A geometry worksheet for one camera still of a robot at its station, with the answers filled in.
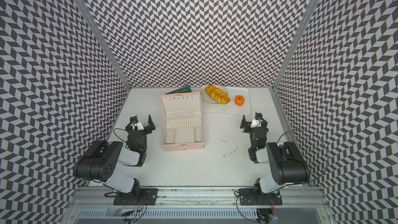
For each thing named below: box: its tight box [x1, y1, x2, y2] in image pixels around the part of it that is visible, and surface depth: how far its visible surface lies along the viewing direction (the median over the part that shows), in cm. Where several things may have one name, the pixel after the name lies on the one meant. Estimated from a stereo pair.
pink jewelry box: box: [159, 91, 205, 152], surface depth 90 cm
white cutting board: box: [201, 86, 251, 115], surface depth 110 cm
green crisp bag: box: [164, 85, 193, 95], surface depth 117 cm
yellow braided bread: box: [205, 85, 231, 105], surface depth 110 cm
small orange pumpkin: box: [234, 94, 245, 107], surface depth 107 cm
